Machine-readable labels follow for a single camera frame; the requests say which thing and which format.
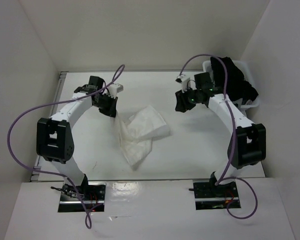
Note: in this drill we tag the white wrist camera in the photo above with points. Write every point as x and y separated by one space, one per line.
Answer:
183 80
114 89

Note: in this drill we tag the white pleated skirt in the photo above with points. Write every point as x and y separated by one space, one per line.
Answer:
136 135

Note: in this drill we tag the white perforated plastic basket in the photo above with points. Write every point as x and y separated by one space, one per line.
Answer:
243 66

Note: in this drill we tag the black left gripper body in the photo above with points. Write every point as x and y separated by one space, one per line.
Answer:
96 104

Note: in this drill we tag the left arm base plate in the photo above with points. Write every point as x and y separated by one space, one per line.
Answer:
94 199

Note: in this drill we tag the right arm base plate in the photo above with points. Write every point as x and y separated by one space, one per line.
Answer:
210 197

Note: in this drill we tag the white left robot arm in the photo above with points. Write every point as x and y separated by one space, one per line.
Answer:
54 139

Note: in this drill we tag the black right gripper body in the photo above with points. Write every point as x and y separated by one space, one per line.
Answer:
198 91

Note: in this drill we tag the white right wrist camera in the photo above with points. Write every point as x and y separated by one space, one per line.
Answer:
183 80

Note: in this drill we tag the black skirt in basket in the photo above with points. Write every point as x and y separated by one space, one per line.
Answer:
237 87

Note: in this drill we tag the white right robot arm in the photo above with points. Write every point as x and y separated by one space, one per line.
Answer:
247 145

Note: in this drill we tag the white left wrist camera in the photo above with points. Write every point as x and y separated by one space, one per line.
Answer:
114 89

